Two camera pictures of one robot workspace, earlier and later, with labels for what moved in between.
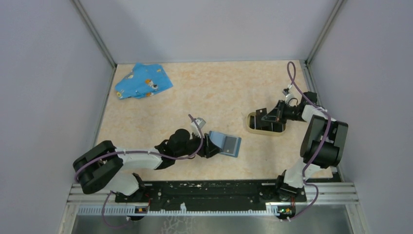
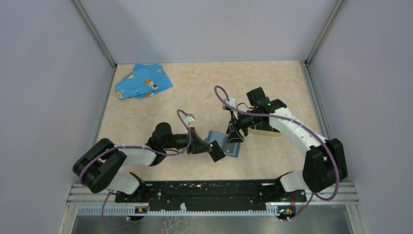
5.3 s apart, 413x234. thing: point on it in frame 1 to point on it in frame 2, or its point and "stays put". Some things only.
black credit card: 230,145 stays put
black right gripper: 276,114 to 234,135
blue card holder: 230,145 stays put
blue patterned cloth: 145,80 stays put
